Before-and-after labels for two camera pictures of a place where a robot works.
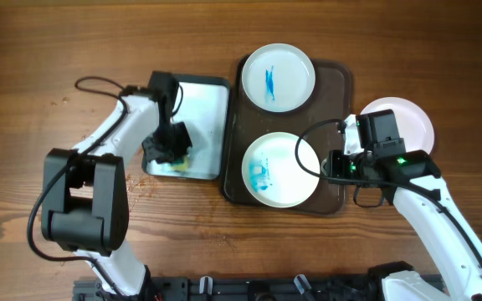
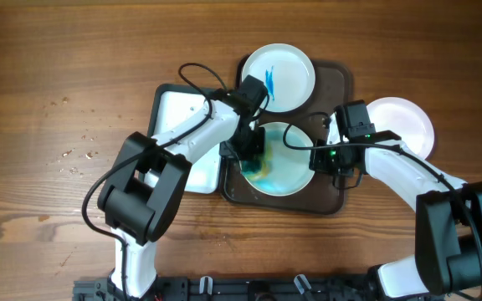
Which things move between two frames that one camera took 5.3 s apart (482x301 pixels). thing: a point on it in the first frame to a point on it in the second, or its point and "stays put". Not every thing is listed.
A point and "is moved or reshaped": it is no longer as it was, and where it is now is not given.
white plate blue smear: [273, 173] is moved or reshaped
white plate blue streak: [278, 78] stays put
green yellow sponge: [182, 166] is moved or reshaped
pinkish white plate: [413, 124] stays put
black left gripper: [184, 144] to [259, 138]
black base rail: [342, 288] stays put
